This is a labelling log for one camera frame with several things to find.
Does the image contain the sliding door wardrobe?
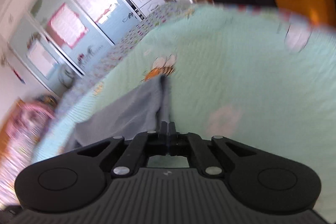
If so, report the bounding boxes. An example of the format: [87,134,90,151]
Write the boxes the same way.
[1,0,142,96]

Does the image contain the pink knitted blanket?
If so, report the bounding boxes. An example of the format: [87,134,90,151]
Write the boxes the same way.
[6,94,58,138]

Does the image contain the blue fleece pants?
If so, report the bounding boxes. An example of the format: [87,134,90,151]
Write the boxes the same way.
[64,75,170,152]

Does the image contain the green quilted bee bedspread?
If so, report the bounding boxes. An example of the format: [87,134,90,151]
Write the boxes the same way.
[32,3,335,222]

